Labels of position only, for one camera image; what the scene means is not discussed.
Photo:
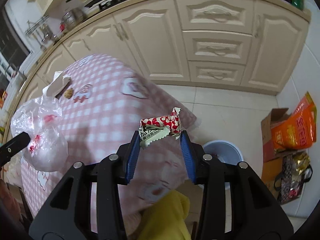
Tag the white crumpled tissue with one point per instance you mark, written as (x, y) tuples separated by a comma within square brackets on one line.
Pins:
[(60, 81)]

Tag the yellow trousers leg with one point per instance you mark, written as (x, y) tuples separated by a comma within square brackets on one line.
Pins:
[(166, 219)]

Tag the red white snack wrapper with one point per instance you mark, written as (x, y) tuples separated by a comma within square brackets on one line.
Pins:
[(153, 129)]

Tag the gold black patterned bag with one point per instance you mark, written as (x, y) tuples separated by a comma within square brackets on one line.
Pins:
[(296, 171)]

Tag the orange snack bag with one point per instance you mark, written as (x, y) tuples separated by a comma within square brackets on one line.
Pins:
[(299, 130)]

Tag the light blue trash bin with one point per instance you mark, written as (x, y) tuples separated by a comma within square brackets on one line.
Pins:
[(223, 150)]

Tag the small brown nut shell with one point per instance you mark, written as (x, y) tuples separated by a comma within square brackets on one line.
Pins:
[(68, 93)]

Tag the dark kitchen window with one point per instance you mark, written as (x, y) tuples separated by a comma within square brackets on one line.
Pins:
[(13, 50)]

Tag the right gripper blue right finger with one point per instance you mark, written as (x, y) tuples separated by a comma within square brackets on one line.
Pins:
[(189, 155)]

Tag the clear plastic bag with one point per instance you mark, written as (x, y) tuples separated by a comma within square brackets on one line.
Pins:
[(47, 150)]

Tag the hanging utensil rack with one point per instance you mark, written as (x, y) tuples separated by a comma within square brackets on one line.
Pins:
[(41, 32)]

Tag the pink checkered tablecloth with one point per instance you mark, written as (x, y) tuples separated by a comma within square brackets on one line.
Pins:
[(110, 99)]

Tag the steel pot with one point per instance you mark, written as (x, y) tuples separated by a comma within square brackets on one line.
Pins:
[(72, 18)]

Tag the brown cardboard box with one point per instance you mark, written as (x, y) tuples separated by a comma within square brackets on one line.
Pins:
[(272, 161)]

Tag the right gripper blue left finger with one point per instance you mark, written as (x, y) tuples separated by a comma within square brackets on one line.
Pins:
[(131, 156)]

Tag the cream kitchen cabinets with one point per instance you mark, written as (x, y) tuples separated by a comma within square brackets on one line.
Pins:
[(246, 45)]

